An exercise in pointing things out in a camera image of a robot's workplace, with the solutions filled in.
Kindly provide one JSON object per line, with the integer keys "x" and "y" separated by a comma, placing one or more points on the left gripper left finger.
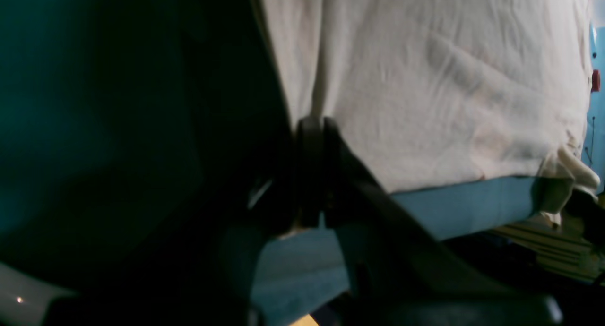
{"x": 296, "y": 194}

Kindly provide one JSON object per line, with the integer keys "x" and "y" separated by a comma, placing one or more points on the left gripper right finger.
{"x": 399, "y": 274}

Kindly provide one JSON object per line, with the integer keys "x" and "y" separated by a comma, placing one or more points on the beige T-shirt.
{"x": 431, "y": 93}

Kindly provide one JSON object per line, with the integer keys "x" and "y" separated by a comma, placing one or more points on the blue table cloth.
{"x": 139, "y": 139}

